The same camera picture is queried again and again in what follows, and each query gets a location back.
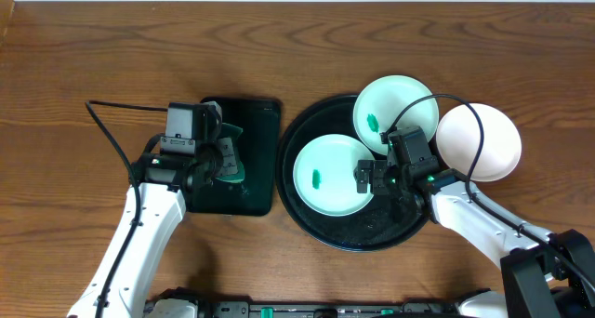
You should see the mint green plate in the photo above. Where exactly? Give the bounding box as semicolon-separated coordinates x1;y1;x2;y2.
352;75;439;155
292;134;374;217

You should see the white round plate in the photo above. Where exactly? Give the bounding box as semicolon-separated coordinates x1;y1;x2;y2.
436;103;522;182

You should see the green scrubbing sponge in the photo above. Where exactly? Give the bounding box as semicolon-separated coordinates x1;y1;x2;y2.
216;123;245;184

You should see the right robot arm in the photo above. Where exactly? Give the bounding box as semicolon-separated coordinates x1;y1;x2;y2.
354;160;594;317

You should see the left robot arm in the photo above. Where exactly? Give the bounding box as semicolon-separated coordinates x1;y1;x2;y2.
68;101;233;317

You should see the round black serving tray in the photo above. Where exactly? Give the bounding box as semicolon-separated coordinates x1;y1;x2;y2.
275;94;429;251

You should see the dark rectangular sponge tray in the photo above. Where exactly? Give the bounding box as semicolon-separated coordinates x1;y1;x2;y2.
187;97;281;217

